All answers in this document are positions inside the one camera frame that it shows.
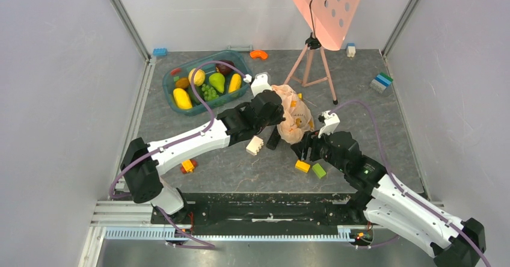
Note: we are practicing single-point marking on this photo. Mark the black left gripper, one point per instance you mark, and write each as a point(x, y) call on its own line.
point(279, 117)

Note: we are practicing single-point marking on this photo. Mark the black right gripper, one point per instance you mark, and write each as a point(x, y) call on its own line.
point(310, 147)

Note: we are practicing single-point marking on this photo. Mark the translucent banana print plastic bag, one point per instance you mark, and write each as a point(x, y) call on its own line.
point(298, 118)

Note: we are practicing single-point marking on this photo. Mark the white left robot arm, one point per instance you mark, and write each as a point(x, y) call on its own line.
point(145, 163)

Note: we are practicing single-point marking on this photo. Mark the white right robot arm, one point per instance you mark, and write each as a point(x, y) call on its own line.
point(384, 200)

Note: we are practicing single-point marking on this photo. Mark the small yellow fake mango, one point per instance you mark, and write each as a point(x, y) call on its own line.
point(235, 83)

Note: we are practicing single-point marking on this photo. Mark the green fake grapes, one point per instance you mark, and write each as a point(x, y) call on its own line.
point(209, 93)

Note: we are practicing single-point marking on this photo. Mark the green fake pear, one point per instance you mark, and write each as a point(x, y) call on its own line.
point(217, 80)

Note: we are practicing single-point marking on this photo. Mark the dark green fake avocado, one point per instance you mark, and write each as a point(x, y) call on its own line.
point(193, 97)

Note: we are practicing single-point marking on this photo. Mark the dark red fake fruit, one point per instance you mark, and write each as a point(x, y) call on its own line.
point(225, 67)

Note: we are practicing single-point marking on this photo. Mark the yellow fake lemon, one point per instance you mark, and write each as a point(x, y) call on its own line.
point(197, 77)

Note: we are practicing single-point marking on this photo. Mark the large yellow fake mango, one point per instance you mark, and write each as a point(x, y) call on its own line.
point(182, 98)

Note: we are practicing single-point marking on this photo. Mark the brown fake kiwi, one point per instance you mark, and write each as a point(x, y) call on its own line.
point(182, 83)

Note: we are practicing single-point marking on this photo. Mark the cream toy brick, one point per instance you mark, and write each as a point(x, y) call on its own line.
point(254, 146)

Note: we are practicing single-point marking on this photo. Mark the green toy brick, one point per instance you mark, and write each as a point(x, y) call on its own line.
point(319, 171)

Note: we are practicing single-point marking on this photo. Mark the yellow toy brick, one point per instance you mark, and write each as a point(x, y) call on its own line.
point(302, 166)

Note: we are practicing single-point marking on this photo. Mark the teal plastic basket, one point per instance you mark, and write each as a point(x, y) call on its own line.
point(183, 70)

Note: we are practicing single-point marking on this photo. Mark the orange curved toy brick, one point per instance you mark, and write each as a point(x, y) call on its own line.
point(258, 54)

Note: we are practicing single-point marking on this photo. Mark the orange red toy brick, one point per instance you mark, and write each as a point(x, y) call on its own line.
point(188, 166)

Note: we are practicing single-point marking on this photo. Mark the stacked grey blue green bricks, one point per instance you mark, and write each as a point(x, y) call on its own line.
point(381, 82)

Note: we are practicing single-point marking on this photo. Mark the white toy brick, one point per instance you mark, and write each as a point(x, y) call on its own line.
point(350, 50)

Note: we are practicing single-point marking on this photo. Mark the blue toy brick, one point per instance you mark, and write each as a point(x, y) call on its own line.
point(160, 52)

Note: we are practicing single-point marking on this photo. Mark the pink perforated board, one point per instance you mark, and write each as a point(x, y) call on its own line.
point(328, 19)

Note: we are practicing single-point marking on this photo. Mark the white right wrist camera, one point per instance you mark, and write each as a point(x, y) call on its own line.
point(330, 122)

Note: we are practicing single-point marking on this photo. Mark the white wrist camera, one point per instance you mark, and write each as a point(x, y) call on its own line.
point(260, 83)
point(330, 122)

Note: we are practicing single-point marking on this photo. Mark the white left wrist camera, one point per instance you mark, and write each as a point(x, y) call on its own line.
point(260, 83)

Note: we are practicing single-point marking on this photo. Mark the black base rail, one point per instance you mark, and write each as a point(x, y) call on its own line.
point(255, 214)

